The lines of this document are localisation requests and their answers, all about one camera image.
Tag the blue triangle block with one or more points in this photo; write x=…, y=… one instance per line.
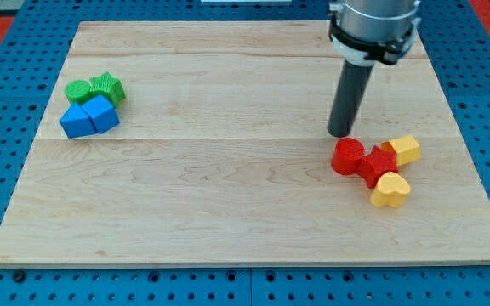
x=76, y=123

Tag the red cylinder block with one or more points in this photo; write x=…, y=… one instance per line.
x=347, y=156

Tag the yellow cube block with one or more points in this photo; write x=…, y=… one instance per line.
x=406, y=148

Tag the green cylinder block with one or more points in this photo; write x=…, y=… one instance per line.
x=78, y=91

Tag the wooden board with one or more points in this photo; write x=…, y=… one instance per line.
x=222, y=158

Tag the blue cube block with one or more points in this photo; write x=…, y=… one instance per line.
x=102, y=113

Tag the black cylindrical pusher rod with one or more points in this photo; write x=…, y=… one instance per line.
x=349, y=93

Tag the red star block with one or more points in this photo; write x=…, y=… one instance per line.
x=375, y=164

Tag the green star block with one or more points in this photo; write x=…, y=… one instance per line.
x=109, y=87

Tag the yellow heart block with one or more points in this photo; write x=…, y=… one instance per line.
x=391, y=190

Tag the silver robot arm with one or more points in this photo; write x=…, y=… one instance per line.
x=365, y=32

